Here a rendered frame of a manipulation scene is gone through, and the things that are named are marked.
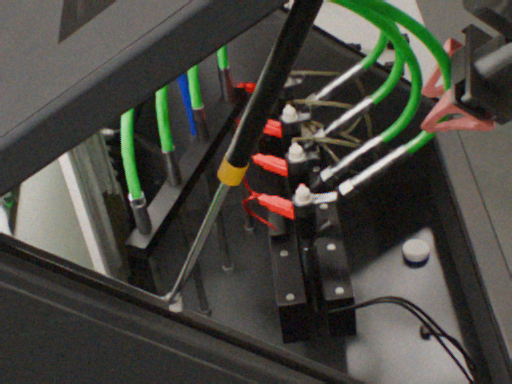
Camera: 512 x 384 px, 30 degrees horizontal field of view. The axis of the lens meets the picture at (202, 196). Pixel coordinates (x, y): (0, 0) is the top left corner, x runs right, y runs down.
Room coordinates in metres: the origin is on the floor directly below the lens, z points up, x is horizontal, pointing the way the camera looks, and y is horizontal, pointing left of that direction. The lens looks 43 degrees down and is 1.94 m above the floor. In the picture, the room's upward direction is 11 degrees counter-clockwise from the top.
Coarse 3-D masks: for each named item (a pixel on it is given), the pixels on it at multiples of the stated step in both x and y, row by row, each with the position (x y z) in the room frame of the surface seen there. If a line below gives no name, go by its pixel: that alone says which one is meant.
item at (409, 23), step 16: (352, 0) 0.84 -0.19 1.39; (368, 0) 0.84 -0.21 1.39; (400, 16) 0.84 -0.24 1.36; (416, 32) 0.83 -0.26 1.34; (432, 48) 0.83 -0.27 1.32; (448, 64) 0.83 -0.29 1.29; (448, 80) 0.83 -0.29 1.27; (128, 112) 0.87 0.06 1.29; (128, 128) 0.87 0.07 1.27; (128, 144) 0.87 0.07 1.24; (416, 144) 0.83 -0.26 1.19; (128, 160) 0.87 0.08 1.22; (128, 176) 0.87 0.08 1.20
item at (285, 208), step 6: (264, 198) 0.89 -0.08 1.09; (270, 198) 0.89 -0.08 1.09; (276, 198) 0.89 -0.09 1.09; (264, 204) 0.89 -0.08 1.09; (270, 204) 0.88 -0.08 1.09; (276, 204) 0.88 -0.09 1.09; (282, 204) 0.87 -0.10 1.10; (288, 204) 0.87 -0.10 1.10; (276, 210) 0.87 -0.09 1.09; (282, 210) 0.87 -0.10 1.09; (288, 210) 0.86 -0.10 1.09; (288, 216) 0.86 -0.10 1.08
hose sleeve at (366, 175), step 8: (392, 152) 0.84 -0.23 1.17; (400, 152) 0.84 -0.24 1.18; (408, 152) 0.83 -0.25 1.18; (384, 160) 0.84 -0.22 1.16; (392, 160) 0.84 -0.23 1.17; (400, 160) 0.83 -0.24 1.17; (368, 168) 0.85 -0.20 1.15; (376, 168) 0.84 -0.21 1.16; (384, 168) 0.84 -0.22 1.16; (392, 168) 0.84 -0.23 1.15; (360, 176) 0.84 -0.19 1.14; (368, 176) 0.84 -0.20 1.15; (376, 176) 0.84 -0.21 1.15; (352, 184) 0.84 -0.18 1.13; (360, 184) 0.84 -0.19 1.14; (368, 184) 0.84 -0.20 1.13
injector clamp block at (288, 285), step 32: (320, 160) 1.07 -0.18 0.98; (288, 192) 1.01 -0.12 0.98; (320, 192) 1.00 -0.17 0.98; (288, 224) 0.95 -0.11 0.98; (288, 256) 0.89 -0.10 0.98; (320, 256) 0.88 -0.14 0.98; (288, 288) 0.84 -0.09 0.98; (320, 288) 0.88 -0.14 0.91; (352, 288) 0.81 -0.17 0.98; (288, 320) 0.81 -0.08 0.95; (352, 320) 0.80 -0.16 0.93
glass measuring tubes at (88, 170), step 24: (96, 144) 0.97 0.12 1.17; (72, 168) 0.89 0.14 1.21; (96, 168) 0.93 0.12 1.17; (72, 192) 0.89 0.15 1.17; (96, 192) 0.90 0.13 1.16; (96, 216) 0.90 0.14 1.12; (120, 216) 0.97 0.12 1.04; (96, 240) 0.89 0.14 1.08; (120, 240) 0.93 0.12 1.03; (96, 264) 0.89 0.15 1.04; (120, 264) 0.90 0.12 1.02
